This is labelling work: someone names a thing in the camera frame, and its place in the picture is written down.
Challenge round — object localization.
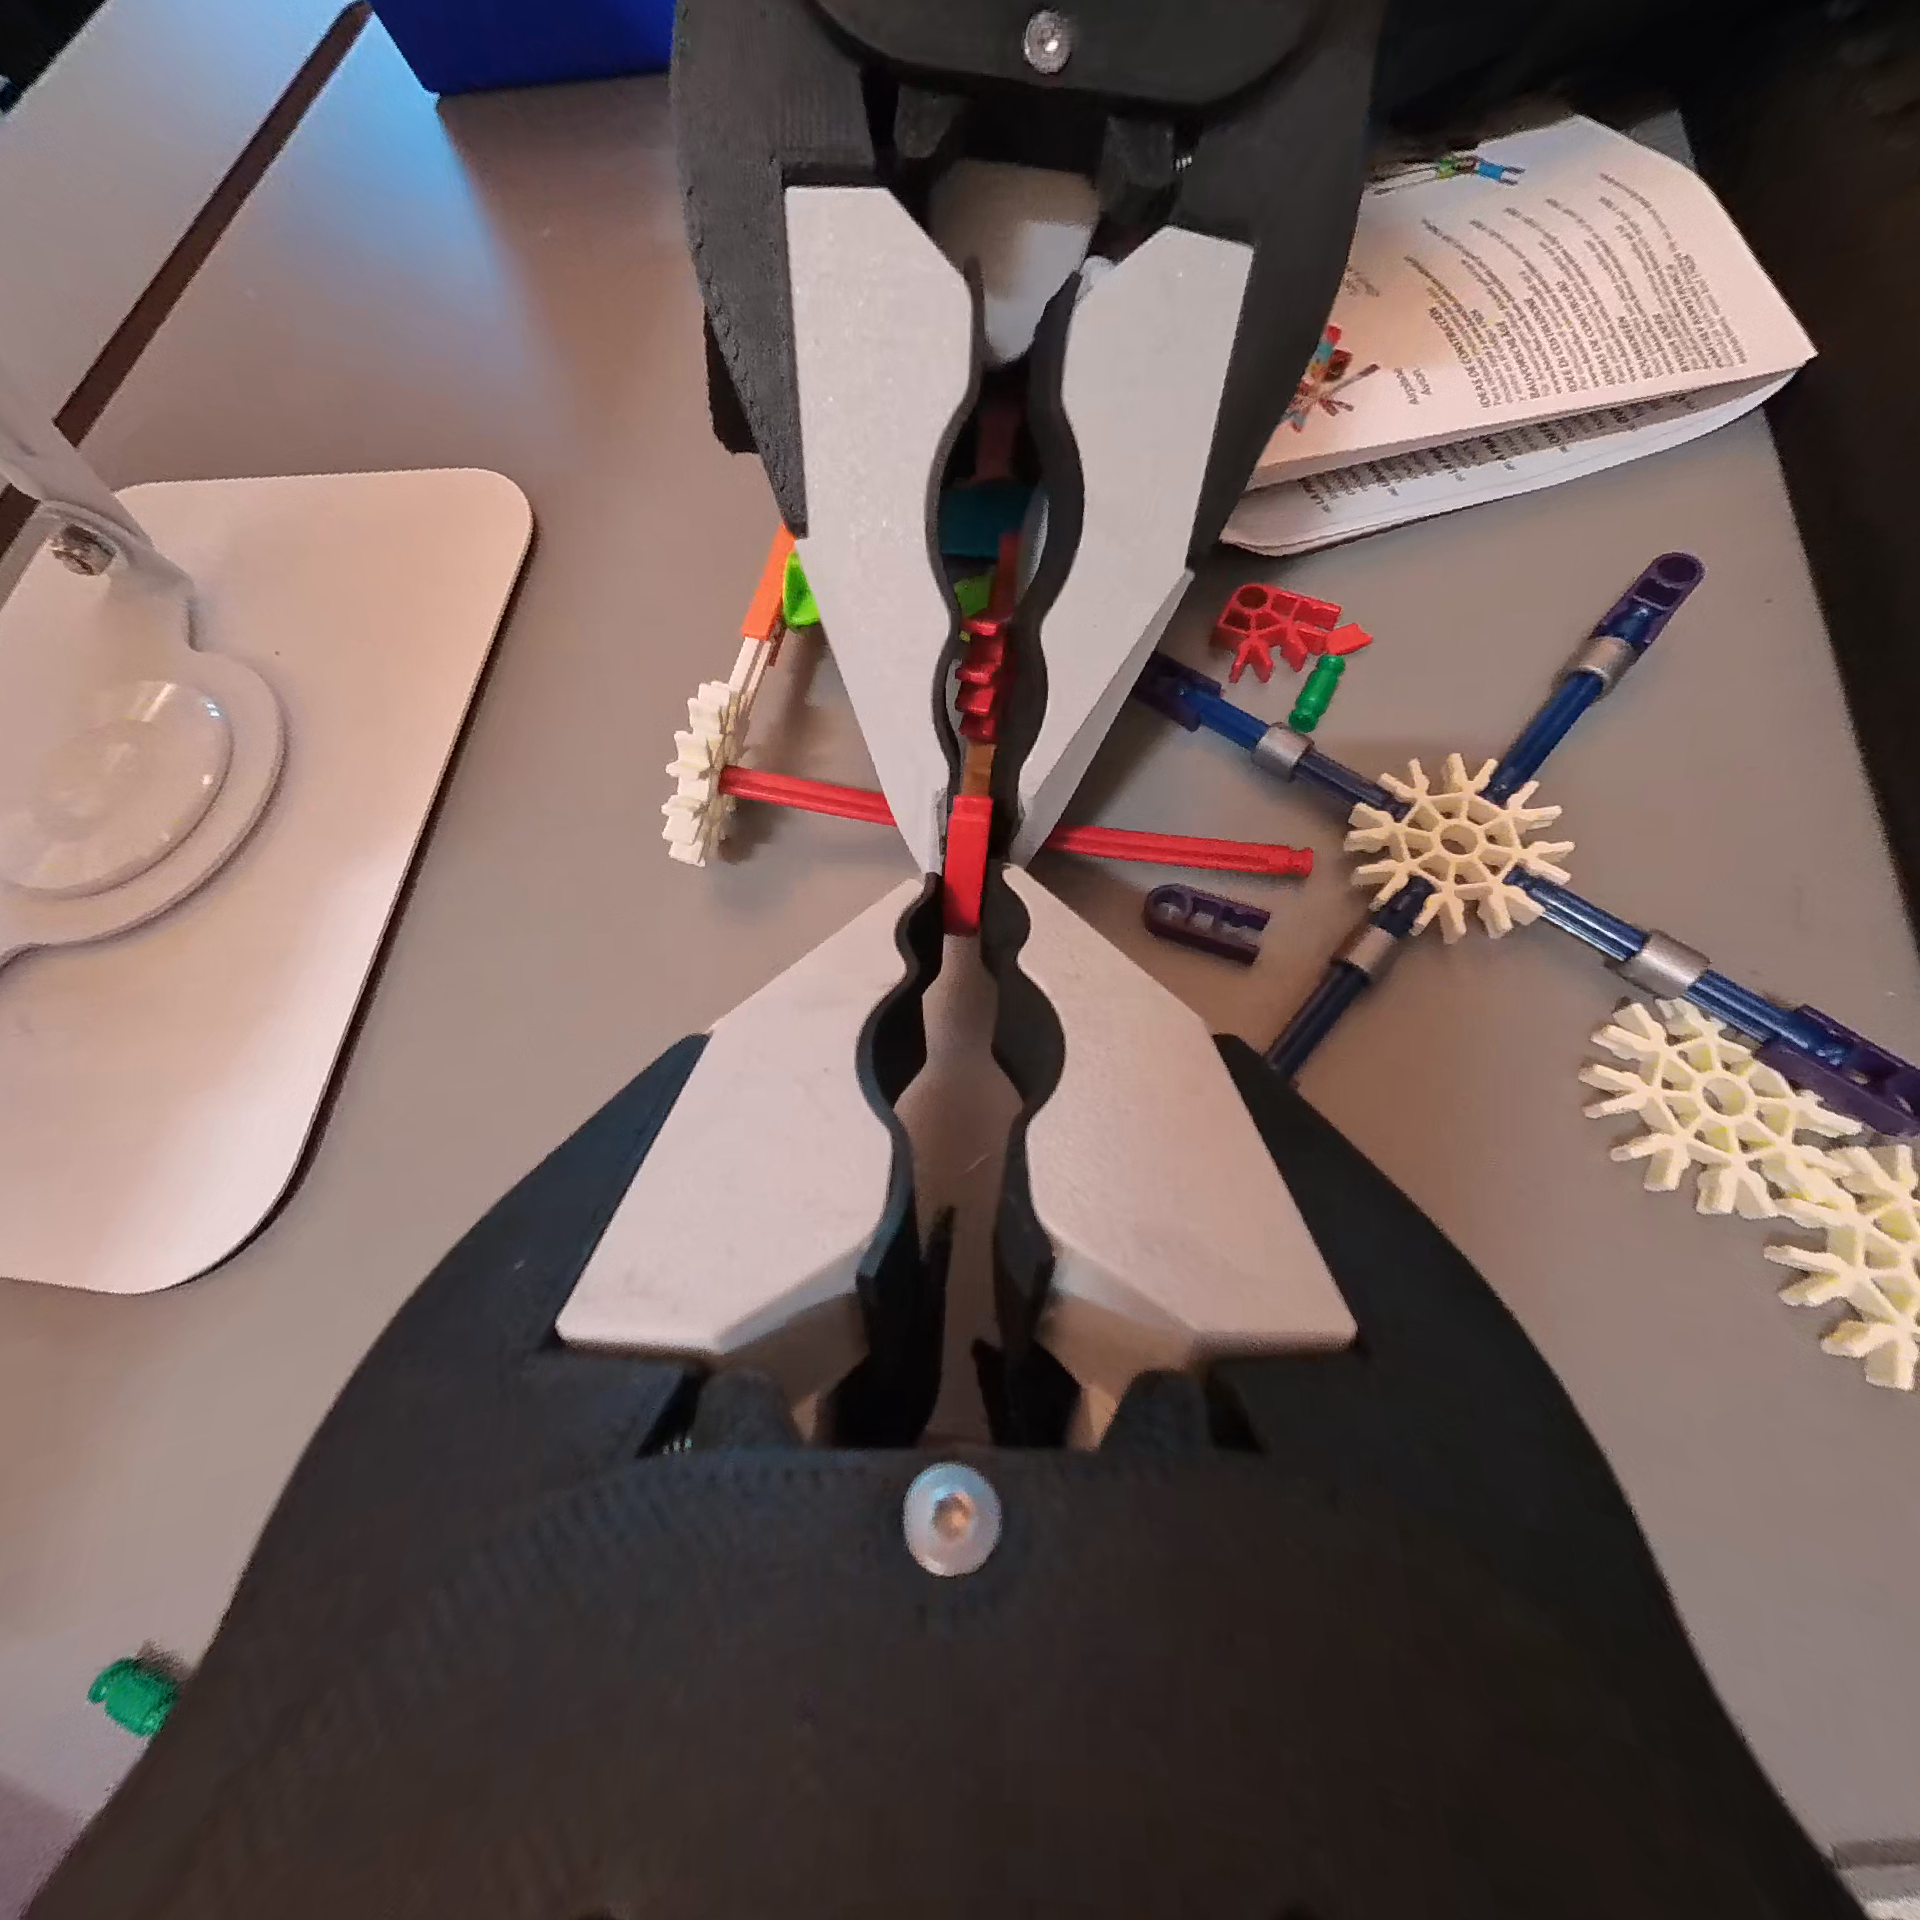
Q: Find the printed instruction leaflet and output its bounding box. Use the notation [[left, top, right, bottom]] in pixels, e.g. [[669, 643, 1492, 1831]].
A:
[[1219, 111, 1819, 558]]

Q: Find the cream snowflake toy connector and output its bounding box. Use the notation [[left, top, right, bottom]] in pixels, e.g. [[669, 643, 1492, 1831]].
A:
[[1578, 997, 1870, 1215], [1763, 1143, 1920, 1395]]

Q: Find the blue plastic bin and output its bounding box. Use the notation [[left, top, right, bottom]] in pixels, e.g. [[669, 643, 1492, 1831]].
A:
[[367, 0, 677, 95]]

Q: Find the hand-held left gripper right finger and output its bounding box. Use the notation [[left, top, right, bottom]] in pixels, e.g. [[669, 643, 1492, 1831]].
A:
[[971, 873, 1363, 1449]]

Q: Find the multicolour toy rod assembly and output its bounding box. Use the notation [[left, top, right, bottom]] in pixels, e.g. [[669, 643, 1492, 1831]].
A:
[[660, 405, 1317, 940]]

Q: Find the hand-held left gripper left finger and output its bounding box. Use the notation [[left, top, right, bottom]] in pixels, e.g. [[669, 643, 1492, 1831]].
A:
[[556, 878, 958, 1449]]

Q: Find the blue rod cross toy assembly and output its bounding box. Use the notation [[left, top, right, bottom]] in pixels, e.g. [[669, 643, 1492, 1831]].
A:
[[1131, 551, 1920, 1143]]

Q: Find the purple toy clip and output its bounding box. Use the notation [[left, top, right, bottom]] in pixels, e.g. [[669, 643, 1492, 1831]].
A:
[[1142, 885, 1272, 965]]

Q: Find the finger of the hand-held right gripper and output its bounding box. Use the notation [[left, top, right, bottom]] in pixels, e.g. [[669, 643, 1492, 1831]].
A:
[[1012, 223, 1258, 863], [784, 183, 989, 875]]

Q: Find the red toy connector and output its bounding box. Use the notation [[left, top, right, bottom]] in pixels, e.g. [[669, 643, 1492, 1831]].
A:
[[1212, 582, 1344, 683]]

